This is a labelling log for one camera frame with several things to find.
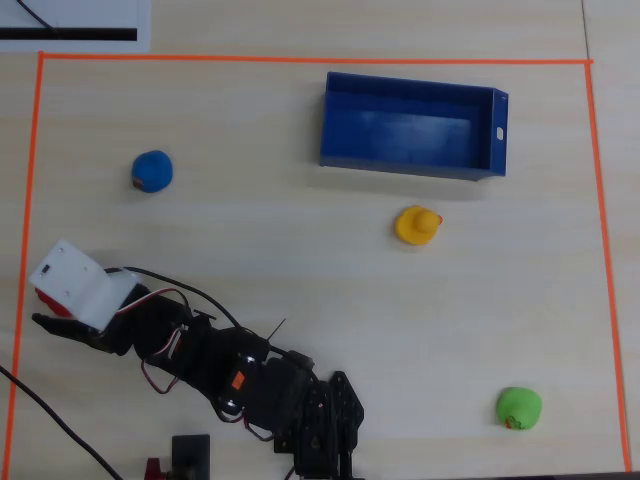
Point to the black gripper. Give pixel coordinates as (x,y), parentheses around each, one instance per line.
(75,331)

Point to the red rubber duck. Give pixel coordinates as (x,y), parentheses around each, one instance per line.
(50,302)

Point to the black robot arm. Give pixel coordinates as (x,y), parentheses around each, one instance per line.
(280,395)

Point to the yellow rubber duck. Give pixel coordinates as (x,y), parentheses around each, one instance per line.
(417,226)

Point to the blue plastic box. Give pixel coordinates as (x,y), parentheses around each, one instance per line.
(410,130)

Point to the orange tape strip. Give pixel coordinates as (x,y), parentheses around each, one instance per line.
(605,250)
(25,240)
(300,59)

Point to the black clamp with red knob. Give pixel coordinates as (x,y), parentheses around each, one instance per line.
(190,455)

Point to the blue ball toy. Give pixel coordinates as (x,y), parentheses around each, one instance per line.
(152,171)

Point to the white paper with black stripe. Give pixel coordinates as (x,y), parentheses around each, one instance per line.
(75,15)

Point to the green ball toy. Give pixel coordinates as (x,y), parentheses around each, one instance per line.
(520,407)

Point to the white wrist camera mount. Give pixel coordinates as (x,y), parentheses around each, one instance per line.
(75,285)

